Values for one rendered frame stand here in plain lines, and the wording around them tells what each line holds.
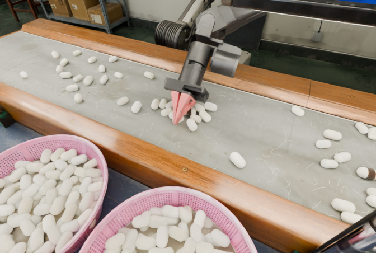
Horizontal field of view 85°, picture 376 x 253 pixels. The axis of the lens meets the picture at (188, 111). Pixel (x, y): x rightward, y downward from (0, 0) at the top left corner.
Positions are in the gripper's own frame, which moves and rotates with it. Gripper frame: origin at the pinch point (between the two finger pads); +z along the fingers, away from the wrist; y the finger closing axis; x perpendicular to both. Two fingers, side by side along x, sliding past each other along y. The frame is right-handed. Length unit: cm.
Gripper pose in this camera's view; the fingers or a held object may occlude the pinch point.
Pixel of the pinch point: (175, 121)
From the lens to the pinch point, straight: 50.3
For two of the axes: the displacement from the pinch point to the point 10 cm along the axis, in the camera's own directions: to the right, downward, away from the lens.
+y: 9.0, 2.8, -3.2
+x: 2.8, 1.8, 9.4
